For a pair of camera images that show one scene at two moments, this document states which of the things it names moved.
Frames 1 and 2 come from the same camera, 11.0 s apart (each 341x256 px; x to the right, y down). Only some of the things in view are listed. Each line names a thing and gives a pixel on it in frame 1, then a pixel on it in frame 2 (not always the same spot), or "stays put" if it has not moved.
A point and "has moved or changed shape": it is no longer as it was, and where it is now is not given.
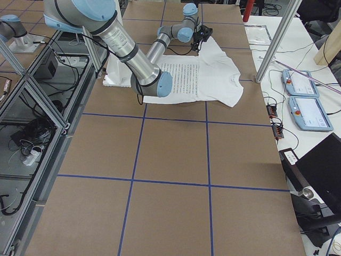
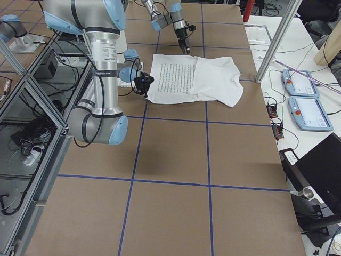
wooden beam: x=331 y=48 stays put
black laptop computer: x=321 y=166 stays put
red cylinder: x=249 y=5 stays put
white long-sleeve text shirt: x=208 y=77 has moved or changed shape
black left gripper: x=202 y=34 -> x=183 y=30
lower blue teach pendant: x=310 y=113 stays put
